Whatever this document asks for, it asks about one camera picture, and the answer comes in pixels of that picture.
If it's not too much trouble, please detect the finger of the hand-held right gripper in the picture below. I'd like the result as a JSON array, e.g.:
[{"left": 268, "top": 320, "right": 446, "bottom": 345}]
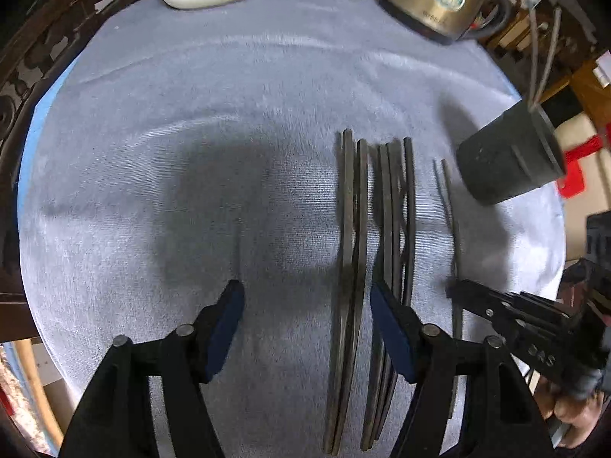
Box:
[{"left": 446, "top": 279, "right": 571, "bottom": 339}]

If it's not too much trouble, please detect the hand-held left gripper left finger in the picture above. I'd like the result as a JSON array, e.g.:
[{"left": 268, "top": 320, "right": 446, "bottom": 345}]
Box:
[{"left": 58, "top": 279, "right": 246, "bottom": 458}]

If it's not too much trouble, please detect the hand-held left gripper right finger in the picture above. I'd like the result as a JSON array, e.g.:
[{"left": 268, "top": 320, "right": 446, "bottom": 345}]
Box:
[{"left": 370, "top": 281, "right": 557, "bottom": 458}]

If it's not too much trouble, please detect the thin dark metal chopstick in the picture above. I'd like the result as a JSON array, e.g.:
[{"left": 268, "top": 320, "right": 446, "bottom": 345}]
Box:
[
  {"left": 432, "top": 159, "right": 461, "bottom": 287},
  {"left": 441, "top": 158, "right": 465, "bottom": 342}
]

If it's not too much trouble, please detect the black utensil holder cup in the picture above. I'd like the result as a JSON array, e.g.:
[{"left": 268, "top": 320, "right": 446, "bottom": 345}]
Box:
[{"left": 456, "top": 102, "right": 569, "bottom": 206}]

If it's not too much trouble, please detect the row of dark chopsticks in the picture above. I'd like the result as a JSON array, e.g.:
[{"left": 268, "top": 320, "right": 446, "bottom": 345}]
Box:
[{"left": 323, "top": 128, "right": 418, "bottom": 456}]

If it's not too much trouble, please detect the person's right hand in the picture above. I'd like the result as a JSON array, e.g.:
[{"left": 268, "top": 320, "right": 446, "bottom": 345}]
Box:
[{"left": 554, "top": 389, "right": 611, "bottom": 447}]

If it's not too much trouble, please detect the red plastic child chair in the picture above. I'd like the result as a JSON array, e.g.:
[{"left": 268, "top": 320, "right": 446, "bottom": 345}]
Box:
[{"left": 556, "top": 150, "right": 587, "bottom": 197}]

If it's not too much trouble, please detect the cream chair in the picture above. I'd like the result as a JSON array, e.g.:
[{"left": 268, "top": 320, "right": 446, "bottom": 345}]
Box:
[{"left": 551, "top": 114, "right": 611, "bottom": 158}]

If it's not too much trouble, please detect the grey table cloth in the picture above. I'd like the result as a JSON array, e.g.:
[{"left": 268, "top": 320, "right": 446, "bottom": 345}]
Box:
[{"left": 19, "top": 0, "right": 569, "bottom": 458}]

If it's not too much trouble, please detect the grey metal chopstick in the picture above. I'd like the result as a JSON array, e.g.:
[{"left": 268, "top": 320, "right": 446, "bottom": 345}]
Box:
[
  {"left": 537, "top": 6, "right": 563, "bottom": 106},
  {"left": 526, "top": 7, "right": 539, "bottom": 106}
]

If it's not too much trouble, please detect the blue table mat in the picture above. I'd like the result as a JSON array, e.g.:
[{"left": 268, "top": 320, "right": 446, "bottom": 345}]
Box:
[{"left": 16, "top": 52, "right": 84, "bottom": 201}]

